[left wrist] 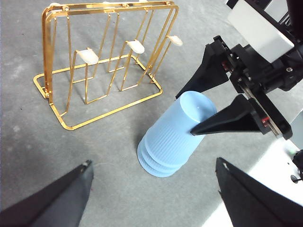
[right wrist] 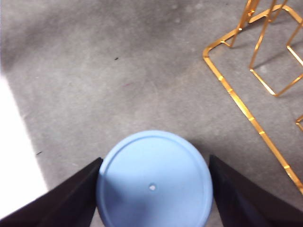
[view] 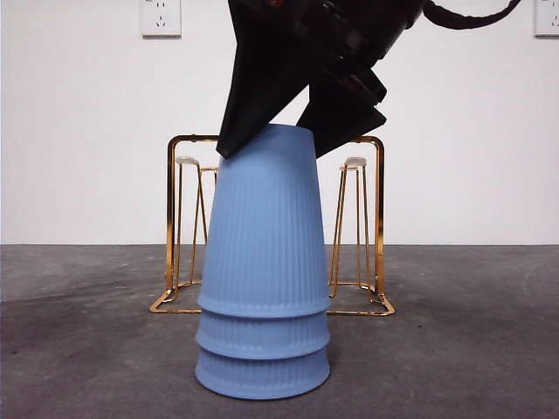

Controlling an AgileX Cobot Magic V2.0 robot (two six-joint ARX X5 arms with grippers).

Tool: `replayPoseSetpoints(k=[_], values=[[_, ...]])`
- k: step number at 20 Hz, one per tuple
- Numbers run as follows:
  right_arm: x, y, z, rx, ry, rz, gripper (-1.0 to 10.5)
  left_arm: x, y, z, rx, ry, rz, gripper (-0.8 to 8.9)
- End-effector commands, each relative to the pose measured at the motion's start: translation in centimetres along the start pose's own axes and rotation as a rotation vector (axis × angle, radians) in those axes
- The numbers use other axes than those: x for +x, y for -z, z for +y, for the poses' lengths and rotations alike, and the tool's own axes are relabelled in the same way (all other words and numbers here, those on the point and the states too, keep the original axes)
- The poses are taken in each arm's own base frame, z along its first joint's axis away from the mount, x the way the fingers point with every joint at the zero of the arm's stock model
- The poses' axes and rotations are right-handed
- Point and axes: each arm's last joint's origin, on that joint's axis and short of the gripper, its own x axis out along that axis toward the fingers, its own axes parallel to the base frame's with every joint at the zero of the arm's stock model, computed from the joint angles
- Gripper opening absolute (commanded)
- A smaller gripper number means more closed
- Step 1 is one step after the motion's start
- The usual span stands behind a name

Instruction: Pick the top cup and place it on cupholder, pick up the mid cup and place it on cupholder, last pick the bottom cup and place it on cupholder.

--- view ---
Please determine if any blue ribbed plastic cup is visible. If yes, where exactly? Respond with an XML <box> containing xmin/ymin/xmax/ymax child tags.
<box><xmin>196</xmin><ymin>123</ymin><xmax>331</xmax><ymax>318</ymax></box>
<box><xmin>194</xmin><ymin>344</ymin><xmax>332</xmax><ymax>402</ymax></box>
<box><xmin>194</xmin><ymin>306</ymin><xmax>332</xmax><ymax>355</ymax></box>

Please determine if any gold wire cup holder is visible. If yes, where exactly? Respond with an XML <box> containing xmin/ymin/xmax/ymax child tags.
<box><xmin>147</xmin><ymin>134</ymin><xmax>396</xmax><ymax>318</ymax></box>

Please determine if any white wall socket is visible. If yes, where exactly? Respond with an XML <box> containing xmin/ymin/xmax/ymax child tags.
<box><xmin>533</xmin><ymin>0</ymin><xmax>559</xmax><ymax>38</ymax></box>
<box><xmin>140</xmin><ymin>0</ymin><xmax>183</xmax><ymax>39</ymax></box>

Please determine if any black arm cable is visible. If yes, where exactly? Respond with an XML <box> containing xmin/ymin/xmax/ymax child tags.
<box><xmin>418</xmin><ymin>0</ymin><xmax>524</xmax><ymax>31</ymax></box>

